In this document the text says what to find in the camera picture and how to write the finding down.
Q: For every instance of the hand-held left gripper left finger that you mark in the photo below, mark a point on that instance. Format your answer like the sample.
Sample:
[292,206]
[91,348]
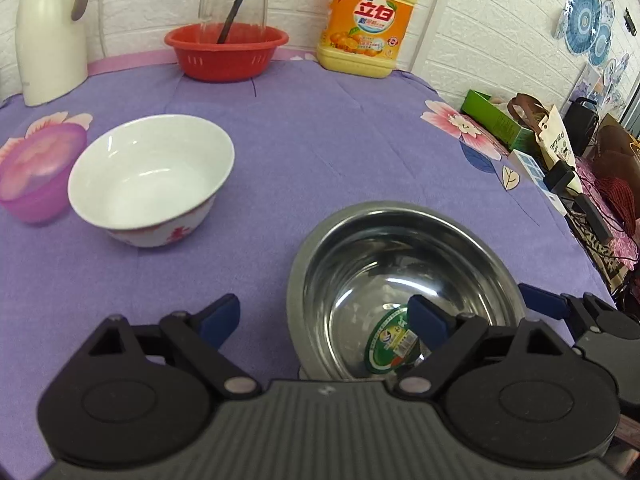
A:
[222,320]

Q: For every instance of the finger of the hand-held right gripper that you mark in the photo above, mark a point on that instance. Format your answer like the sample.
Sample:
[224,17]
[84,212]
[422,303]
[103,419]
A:
[542,301]

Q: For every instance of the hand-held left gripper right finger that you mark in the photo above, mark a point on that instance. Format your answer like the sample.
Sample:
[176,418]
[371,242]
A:
[429,322]

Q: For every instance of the stainless steel bowl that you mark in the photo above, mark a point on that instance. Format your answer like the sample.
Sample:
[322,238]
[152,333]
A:
[350,270]

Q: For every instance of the black power brick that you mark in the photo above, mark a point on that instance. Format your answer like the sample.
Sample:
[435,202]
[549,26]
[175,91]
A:
[592,217]

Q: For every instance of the pink patterned cloth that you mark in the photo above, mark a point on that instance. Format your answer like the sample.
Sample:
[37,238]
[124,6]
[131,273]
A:
[625,240]

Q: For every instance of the black power adapter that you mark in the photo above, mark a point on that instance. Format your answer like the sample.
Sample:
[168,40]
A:
[560,177]

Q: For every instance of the white and blue box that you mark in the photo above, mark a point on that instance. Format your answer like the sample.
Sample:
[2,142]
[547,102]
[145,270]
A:
[527,167]

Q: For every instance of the white bowl with red print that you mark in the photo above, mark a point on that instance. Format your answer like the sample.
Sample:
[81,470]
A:
[150,180]

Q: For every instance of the beige tote bag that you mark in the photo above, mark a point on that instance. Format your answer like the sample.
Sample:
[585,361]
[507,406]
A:
[555,140]

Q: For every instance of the brown bag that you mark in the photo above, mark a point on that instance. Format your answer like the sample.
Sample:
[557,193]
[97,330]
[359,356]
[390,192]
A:
[617,150]

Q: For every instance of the black speaker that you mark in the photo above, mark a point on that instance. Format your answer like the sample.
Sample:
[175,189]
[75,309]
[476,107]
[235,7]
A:
[580,122]

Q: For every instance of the purple floral tablecloth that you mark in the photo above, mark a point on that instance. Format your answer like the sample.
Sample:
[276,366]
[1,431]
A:
[300,150]

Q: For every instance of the green cardboard box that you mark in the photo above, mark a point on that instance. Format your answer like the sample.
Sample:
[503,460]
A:
[495,120]

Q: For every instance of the purple plastic container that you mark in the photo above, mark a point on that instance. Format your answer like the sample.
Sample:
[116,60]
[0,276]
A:
[35,180]

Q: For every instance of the red plastic basket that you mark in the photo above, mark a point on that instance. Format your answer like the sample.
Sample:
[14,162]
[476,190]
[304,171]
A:
[225,62]

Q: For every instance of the small blue paper fan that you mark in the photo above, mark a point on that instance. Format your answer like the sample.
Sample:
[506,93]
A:
[600,45]

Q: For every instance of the large blue paper fan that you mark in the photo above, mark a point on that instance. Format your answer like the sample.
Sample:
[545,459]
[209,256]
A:
[583,17]

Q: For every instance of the yellow detergent bottle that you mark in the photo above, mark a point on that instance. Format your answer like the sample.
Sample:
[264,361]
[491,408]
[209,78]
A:
[360,25]

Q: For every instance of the black stirring stick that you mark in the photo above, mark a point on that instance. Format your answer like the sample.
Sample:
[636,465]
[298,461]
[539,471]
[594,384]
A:
[236,10]

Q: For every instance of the white thermos jug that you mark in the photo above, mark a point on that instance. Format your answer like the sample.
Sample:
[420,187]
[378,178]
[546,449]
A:
[45,50]

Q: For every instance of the wall picture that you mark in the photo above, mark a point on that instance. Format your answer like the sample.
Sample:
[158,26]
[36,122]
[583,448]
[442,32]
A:
[585,87]

